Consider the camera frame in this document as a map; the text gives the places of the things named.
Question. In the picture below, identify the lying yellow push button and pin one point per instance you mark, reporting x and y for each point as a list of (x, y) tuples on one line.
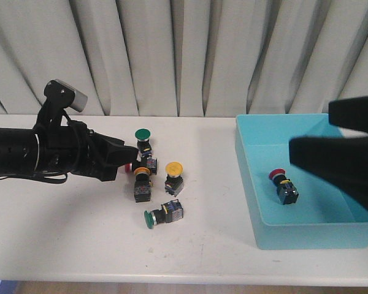
[(142, 185)]

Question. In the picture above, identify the upright green push button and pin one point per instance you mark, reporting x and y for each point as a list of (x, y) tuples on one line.
[(143, 142)]

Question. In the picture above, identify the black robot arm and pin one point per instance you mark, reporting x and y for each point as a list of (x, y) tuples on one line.
[(19, 153)]

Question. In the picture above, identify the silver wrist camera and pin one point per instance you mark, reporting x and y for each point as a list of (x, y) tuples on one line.
[(62, 95)]

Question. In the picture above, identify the yellow push button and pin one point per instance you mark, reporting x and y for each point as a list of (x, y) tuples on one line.
[(142, 185), (174, 181)]

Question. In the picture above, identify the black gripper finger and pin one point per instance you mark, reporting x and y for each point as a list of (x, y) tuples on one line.
[(342, 162), (350, 113)]

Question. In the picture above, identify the teal plastic box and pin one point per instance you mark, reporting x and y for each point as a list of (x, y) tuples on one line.
[(323, 217)]

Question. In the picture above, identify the lying red push button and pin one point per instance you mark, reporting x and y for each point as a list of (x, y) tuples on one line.
[(148, 162)]

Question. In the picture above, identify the lying green push button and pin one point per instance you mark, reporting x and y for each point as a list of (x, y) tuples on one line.
[(170, 212)]

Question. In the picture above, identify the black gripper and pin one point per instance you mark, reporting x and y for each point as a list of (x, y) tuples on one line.
[(64, 149)]

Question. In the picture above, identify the red push button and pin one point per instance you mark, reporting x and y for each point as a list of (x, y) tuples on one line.
[(286, 190), (148, 162)]

